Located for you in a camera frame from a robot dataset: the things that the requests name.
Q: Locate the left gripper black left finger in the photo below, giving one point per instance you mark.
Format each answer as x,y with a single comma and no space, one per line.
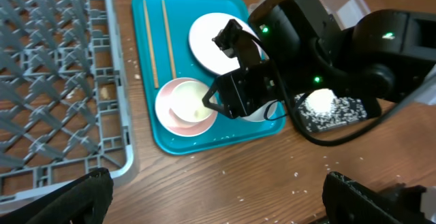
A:
84,200

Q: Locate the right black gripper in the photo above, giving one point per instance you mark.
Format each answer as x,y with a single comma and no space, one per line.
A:
244,90

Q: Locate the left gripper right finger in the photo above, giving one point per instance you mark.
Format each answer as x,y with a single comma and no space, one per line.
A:
347,201

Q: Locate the white cup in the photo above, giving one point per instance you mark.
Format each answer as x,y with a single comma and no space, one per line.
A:
186,101

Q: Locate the grey bowl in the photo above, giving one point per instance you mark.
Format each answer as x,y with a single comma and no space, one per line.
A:
258,115

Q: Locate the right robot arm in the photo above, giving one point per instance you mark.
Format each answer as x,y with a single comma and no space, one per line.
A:
388,55

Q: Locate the grey dishwasher rack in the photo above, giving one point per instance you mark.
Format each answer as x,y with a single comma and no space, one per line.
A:
64,97

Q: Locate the large white plate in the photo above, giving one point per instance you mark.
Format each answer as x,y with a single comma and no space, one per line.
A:
201,35

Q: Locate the left wooden chopstick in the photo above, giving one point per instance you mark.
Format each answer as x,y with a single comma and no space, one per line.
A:
150,45

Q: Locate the wooden chopstick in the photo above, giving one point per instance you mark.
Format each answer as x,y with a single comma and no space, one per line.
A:
150,45
169,40

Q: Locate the teal plastic tray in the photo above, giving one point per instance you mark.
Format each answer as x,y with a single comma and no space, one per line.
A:
181,15

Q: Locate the black plastic tray bin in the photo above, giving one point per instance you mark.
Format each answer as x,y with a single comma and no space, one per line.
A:
334,115

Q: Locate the pile of rice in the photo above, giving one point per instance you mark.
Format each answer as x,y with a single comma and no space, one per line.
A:
322,103

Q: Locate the right wooden chopstick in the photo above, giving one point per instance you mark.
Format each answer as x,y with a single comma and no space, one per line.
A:
169,40

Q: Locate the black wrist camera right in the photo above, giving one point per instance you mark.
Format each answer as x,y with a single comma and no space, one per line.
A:
303,40

